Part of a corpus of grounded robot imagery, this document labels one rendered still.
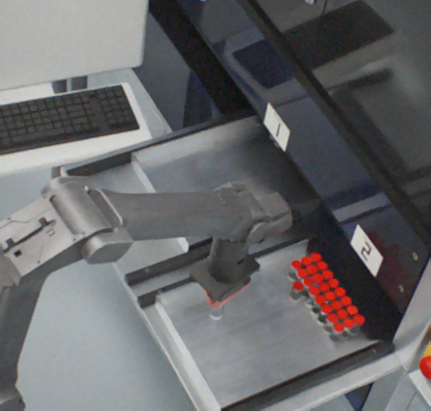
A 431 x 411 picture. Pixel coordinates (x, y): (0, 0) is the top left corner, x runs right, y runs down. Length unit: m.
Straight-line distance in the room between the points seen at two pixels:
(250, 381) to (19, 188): 1.54
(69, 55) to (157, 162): 0.36
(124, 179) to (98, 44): 0.38
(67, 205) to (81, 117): 1.19
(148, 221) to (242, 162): 0.99
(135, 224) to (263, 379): 0.76
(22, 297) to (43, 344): 1.75
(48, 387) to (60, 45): 0.99
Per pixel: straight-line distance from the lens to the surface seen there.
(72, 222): 1.31
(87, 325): 3.15
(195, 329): 2.11
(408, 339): 2.10
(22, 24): 2.46
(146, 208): 1.40
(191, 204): 1.49
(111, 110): 2.52
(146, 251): 2.21
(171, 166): 2.35
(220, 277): 1.75
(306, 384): 2.07
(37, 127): 2.48
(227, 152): 2.40
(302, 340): 2.14
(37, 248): 1.30
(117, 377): 3.07
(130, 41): 2.59
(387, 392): 2.25
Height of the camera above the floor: 2.66
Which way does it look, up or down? 50 degrees down
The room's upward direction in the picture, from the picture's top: 11 degrees clockwise
